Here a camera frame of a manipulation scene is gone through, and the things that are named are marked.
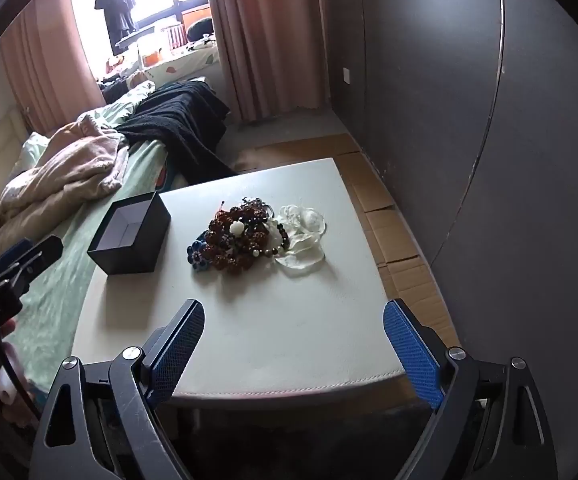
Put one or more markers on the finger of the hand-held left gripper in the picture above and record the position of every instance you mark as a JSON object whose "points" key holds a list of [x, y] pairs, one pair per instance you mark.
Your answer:
{"points": [[6, 258], [39, 257]]}

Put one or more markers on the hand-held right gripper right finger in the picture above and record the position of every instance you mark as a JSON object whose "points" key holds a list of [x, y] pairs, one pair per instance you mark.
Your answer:
{"points": [[411, 352]]}

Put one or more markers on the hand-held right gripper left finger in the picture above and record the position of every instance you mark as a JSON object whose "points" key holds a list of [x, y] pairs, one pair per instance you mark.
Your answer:
{"points": [[183, 342]]}

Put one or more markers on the black square box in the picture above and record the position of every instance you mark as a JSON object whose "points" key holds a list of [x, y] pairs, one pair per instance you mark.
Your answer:
{"points": [[129, 255]]}

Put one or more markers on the white round pendant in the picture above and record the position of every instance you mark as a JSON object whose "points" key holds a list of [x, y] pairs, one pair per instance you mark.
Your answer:
{"points": [[236, 228]]}

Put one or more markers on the person's left hand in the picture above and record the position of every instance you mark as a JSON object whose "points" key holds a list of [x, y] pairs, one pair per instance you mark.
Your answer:
{"points": [[15, 382]]}

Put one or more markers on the green bed sheet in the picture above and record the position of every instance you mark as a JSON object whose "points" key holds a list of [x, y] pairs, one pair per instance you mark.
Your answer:
{"points": [[64, 270]]}

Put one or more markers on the pink fleece blanket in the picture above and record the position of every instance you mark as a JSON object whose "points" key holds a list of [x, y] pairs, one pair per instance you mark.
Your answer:
{"points": [[59, 170]]}

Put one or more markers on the white square table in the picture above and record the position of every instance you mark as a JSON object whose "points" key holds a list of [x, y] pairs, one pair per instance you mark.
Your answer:
{"points": [[279, 325]]}

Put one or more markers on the flattened cardboard sheets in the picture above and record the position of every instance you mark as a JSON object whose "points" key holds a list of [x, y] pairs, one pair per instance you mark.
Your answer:
{"points": [[399, 240]]}

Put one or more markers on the clear plastic bag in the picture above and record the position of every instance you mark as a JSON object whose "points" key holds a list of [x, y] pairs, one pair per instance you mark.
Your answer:
{"points": [[303, 237]]}

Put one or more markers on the pink curtain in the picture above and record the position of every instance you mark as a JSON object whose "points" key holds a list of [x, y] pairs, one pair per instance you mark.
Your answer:
{"points": [[49, 55], [269, 35]]}

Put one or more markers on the black knitted cloth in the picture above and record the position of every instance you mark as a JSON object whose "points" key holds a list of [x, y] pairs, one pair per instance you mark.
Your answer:
{"points": [[184, 115]]}

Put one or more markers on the printed windowsill cushion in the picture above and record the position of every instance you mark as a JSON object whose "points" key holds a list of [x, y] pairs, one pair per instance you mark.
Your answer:
{"points": [[184, 62]]}

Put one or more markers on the hanging black clothes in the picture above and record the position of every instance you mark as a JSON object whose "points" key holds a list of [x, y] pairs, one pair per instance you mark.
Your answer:
{"points": [[116, 5]]}

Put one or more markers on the black round cushion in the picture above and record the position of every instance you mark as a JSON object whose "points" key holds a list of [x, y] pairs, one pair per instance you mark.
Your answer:
{"points": [[200, 28]]}

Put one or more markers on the white wall socket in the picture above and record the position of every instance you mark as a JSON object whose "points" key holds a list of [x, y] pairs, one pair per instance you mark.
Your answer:
{"points": [[346, 75]]}

